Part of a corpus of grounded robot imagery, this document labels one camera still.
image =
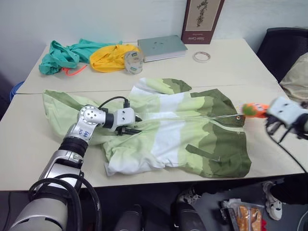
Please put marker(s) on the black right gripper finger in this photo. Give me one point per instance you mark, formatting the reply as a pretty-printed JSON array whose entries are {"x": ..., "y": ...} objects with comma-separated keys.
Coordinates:
[{"x": 270, "y": 128}]

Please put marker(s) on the large clear tape roll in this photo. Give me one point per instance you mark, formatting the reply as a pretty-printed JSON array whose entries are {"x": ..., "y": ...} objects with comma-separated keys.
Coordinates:
[{"x": 133, "y": 62}]

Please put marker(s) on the white sneaker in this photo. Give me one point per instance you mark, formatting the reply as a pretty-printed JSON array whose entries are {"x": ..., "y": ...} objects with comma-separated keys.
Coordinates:
[
  {"x": 273, "y": 205},
  {"x": 190, "y": 195}
]

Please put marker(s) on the orange and green toy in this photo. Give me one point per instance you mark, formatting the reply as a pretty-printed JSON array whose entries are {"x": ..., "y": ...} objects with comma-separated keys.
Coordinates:
[{"x": 255, "y": 109}]

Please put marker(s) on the yellow cloth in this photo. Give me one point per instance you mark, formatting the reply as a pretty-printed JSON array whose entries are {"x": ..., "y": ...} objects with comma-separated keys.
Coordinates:
[{"x": 108, "y": 59}]

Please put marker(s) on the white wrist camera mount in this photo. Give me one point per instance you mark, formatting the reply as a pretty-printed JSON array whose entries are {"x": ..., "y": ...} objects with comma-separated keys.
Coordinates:
[
  {"x": 283, "y": 110},
  {"x": 124, "y": 116}
]

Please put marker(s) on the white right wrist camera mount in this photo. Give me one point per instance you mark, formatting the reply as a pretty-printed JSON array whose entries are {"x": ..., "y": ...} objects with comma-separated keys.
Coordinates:
[{"x": 283, "y": 110}]

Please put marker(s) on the small beige tape roll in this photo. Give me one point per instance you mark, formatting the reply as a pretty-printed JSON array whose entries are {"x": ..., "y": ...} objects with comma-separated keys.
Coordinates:
[{"x": 201, "y": 56}]

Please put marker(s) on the brown tall gift box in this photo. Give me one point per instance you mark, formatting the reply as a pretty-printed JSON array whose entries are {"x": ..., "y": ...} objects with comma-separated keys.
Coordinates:
[{"x": 202, "y": 20}]

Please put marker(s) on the dark trouser leg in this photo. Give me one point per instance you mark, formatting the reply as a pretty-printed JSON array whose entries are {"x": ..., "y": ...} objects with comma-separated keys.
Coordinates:
[{"x": 291, "y": 191}]

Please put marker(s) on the dark rounded shape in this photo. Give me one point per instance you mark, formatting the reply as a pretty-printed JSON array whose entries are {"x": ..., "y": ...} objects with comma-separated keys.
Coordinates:
[
  {"x": 188, "y": 217},
  {"x": 130, "y": 219}
]

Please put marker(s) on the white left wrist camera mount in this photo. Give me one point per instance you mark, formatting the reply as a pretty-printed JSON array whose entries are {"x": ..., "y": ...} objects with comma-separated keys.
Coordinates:
[{"x": 124, "y": 116}]

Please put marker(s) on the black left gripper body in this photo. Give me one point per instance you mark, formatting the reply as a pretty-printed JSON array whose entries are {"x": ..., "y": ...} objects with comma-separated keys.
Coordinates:
[{"x": 121, "y": 131}]

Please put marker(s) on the black office chair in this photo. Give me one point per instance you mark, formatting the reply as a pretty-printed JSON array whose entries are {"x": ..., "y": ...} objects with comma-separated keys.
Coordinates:
[{"x": 281, "y": 50}]

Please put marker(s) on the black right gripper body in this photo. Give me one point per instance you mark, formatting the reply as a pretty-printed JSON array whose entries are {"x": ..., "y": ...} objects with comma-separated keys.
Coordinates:
[{"x": 274, "y": 121}]

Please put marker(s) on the clear snack bag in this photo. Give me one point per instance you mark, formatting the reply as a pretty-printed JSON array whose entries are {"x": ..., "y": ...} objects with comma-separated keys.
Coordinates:
[{"x": 245, "y": 214}]

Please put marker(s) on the beige cushion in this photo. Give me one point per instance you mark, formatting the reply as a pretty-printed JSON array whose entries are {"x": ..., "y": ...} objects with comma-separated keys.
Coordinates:
[{"x": 297, "y": 77}]

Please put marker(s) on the teal cloth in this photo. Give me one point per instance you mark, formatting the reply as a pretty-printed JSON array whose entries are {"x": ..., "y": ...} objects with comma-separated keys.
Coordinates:
[{"x": 63, "y": 56}]

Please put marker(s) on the grey hardcover book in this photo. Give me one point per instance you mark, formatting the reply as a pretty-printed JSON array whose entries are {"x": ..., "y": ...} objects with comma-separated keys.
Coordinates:
[{"x": 161, "y": 47}]

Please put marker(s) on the green and white jacket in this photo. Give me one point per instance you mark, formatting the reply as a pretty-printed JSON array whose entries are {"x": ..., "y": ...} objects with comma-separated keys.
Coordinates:
[{"x": 183, "y": 134}]

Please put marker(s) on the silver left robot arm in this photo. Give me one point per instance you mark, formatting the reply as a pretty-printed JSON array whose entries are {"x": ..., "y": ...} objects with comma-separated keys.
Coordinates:
[{"x": 54, "y": 168}]

